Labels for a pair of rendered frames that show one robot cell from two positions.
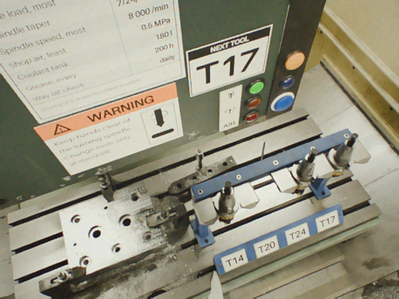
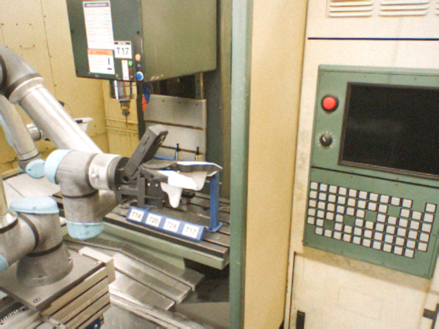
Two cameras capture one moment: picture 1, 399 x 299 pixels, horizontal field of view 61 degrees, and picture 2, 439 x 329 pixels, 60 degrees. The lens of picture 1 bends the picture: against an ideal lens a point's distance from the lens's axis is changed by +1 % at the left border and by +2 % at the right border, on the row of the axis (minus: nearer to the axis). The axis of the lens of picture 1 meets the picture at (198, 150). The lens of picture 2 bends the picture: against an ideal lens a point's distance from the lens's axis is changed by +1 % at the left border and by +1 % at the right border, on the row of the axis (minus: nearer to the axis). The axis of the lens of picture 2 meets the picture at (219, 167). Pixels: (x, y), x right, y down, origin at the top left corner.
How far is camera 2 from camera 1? 1.77 m
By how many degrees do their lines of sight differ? 51
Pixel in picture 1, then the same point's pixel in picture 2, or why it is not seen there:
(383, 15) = not seen: hidden behind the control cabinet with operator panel
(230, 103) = (125, 66)
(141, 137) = (105, 67)
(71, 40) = (96, 29)
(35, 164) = (85, 62)
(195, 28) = (115, 35)
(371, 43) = not seen: hidden behind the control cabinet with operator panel
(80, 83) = (96, 40)
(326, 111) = not seen: hidden behind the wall
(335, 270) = (181, 286)
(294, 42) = (136, 50)
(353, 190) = (227, 239)
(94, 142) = (96, 62)
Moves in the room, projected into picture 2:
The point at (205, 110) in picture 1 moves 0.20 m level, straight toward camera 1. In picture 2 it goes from (119, 66) to (75, 68)
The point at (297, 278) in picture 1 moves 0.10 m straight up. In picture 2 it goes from (158, 269) to (157, 251)
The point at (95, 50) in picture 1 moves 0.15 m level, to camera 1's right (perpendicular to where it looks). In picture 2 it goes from (99, 33) to (115, 33)
